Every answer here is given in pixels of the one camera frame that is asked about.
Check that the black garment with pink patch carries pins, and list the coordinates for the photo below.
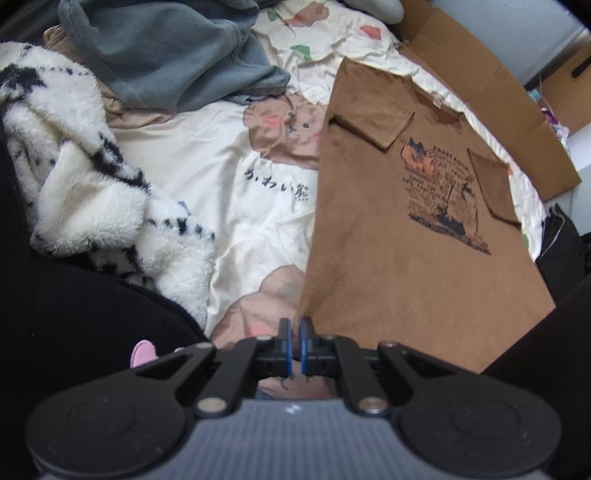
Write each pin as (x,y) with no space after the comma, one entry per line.
(55,323)

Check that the cream printed duvet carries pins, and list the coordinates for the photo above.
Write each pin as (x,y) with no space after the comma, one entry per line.
(323,27)

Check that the brown cardboard box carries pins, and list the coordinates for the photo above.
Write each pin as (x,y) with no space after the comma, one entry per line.
(565,87)

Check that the blue-grey fleece garment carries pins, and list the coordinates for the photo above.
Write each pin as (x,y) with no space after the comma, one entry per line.
(175,50)

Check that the brown printed t-shirt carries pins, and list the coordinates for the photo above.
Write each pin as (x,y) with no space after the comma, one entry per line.
(392,258)

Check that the white bear print bedsheet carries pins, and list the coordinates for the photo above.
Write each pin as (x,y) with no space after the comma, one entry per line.
(221,152)

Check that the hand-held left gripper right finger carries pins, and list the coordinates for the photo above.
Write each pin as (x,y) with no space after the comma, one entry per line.
(304,346)

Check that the person's right leg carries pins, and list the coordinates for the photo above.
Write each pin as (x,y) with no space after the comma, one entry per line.
(554,332)

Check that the black bag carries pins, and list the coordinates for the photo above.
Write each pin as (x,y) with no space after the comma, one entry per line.
(558,240)

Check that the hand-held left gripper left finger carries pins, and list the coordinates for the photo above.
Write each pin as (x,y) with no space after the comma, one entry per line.
(287,346)

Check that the white black fluffy blanket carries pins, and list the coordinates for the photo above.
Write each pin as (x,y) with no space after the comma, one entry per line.
(83,207)

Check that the pile of colourful items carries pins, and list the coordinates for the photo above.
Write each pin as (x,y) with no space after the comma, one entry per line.
(549,115)

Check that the flattened cardboard sheet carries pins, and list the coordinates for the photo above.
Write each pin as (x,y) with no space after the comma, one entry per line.
(485,69)

